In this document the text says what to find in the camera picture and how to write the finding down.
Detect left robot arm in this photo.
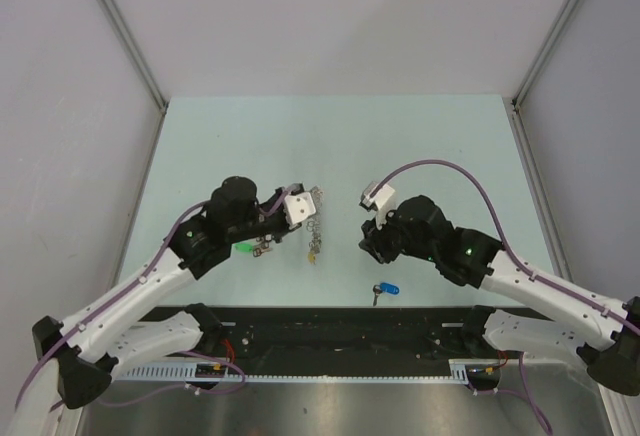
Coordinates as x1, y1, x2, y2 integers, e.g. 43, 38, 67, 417
32, 176, 316, 409

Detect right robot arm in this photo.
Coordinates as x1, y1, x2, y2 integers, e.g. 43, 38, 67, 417
359, 195, 639, 396

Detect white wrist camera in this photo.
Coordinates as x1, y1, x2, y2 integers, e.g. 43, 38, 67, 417
283, 183, 317, 229
360, 181, 396, 229

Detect left aluminium frame post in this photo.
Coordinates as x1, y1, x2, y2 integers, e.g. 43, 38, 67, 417
96, 0, 168, 115

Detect black tag key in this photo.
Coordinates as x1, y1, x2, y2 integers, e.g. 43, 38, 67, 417
255, 235, 273, 250

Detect white slotted cable duct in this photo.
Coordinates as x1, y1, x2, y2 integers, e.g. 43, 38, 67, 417
112, 359, 474, 386

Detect steel disc with key rings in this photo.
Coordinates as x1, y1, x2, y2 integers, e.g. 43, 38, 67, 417
306, 186, 324, 255

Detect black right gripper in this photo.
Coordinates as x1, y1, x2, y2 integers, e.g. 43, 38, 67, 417
359, 203, 437, 264

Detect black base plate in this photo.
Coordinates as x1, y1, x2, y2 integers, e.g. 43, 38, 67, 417
195, 306, 512, 378

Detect aluminium rail right side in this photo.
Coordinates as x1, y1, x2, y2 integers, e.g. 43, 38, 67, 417
503, 98, 574, 282

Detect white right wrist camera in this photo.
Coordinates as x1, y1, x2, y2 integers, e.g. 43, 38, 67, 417
360, 181, 396, 229

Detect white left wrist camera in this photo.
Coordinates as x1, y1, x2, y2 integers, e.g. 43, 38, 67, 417
283, 183, 317, 229

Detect right aluminium frame post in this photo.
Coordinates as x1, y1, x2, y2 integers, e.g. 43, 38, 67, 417
511, 0, 583, 110

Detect aluminium frame post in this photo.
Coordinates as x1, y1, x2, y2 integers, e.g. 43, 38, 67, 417
511, 0, 583, 110
96, 0, 168, 115

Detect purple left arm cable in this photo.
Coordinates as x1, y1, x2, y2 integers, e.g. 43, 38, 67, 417
14, 183, 301, 412

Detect blue tag key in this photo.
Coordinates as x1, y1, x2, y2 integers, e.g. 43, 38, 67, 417
372, 282, 400, 307

